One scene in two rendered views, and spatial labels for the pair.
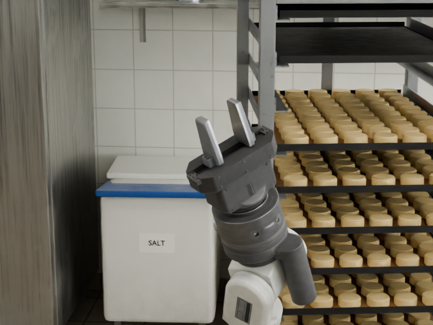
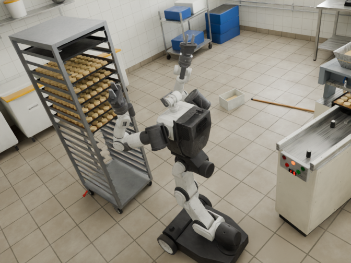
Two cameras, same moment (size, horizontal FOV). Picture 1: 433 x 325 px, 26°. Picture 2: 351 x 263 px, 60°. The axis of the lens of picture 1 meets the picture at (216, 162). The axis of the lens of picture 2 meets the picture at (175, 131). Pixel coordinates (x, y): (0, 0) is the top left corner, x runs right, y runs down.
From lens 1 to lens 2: 0.87 m
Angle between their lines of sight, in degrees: 42
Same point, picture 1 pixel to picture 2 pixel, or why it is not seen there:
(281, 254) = (129, 108)
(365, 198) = not seen: hidden behind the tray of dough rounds
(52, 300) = not seen: outside the picture
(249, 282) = (125, 117)
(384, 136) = (92, 69)
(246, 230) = (123, 107)
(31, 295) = not seen: outside the picture
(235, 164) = (118, 95)
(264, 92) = (63, 72)
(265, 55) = (59, 62)
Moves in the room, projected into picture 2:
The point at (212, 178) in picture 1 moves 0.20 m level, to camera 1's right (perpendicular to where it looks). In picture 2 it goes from (117, 100) to (144, 83)
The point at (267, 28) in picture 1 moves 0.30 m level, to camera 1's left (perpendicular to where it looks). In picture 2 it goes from (57, 55) to (15, 74)
